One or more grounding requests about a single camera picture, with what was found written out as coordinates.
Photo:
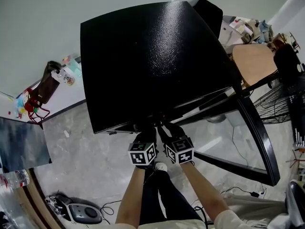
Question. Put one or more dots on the black beverage fridge cabinet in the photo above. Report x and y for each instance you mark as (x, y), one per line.
(147, 63)

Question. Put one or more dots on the black floor fan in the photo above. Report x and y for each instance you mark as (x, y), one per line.
(284, 61)

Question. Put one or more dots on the black power adapter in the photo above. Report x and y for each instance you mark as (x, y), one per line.
(255, 194)

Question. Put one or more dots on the small wooden shelf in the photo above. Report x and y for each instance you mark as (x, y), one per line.
(284, 39)

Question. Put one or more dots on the round wooden table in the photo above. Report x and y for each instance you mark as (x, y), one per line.
(35, 204)

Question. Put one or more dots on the person's white shoe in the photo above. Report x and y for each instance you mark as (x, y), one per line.
(161, 166)

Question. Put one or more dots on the person's left forearm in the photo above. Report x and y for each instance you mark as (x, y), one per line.
(131, 197)

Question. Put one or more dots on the grey hand-held device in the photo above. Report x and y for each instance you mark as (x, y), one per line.
(83, 215)
(296, 199)

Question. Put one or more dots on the black chair back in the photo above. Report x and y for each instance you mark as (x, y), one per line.
(208, 15)

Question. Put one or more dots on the white patterned bottle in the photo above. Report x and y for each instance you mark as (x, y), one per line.
(64, 77)

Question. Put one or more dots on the light wooden table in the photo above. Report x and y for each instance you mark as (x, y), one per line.
(252, 63)

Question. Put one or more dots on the person's white printed shirt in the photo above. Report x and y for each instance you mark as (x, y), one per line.
(233, 221)

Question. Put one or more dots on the cluttered white desk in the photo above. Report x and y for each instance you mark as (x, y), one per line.
(238, 30)

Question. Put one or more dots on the brown bag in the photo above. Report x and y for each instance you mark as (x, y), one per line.
(46, 87)

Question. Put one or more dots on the green water bottle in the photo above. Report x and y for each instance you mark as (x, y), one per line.
(72, 62)

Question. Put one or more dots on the small colourful toys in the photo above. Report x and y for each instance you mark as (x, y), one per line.
(19, 106)

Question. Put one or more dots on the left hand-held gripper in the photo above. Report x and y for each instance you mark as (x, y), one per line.
(143, 155)

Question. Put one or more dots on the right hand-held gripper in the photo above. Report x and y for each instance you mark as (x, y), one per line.
(179, 151)

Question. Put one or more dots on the person's right forearm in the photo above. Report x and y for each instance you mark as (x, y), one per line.
(205, 192)

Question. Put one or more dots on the white paper scrap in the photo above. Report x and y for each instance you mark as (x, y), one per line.
(66, 133)

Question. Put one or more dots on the person's black trousers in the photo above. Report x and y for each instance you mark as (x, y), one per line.
(171, 197)

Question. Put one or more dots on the clear water bottle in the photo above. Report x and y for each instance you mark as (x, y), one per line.
(14, 179)

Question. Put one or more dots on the red doll bag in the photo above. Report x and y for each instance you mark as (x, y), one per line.
(29, 105)

